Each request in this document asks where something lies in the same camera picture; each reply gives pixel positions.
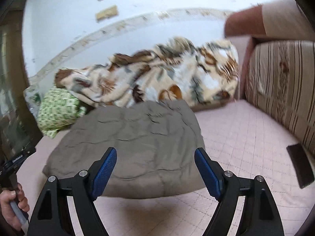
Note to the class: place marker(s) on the person's left hand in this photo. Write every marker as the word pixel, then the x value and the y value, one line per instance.
pixel 7 206

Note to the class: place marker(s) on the green checked pillow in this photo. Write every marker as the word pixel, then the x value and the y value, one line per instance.
pixel 59 110

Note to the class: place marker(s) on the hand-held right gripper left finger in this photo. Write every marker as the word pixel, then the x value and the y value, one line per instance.
pixel 104 172

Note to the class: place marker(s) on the clear plastic bag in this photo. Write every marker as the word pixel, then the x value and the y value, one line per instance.
pixel 32 98

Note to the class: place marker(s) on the brown and pink sofa armrest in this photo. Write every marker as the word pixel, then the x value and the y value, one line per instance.
pixel 246 22

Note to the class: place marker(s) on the wooden door with glass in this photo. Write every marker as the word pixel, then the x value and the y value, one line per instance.
pixel 12 91

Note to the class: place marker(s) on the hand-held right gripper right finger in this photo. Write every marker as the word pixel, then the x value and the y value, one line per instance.
pixel 209 172

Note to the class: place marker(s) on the leaf print blanket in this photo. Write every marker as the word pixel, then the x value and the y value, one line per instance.
pixel 160 73

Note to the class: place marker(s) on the striped backrest cushion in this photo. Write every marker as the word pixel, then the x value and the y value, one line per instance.
pixel 283 83

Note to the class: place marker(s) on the brown hooded puffer jacket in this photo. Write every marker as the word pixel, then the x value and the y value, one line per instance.
pixel 135 140

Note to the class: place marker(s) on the black phone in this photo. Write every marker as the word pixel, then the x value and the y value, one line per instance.
pixel 301 164

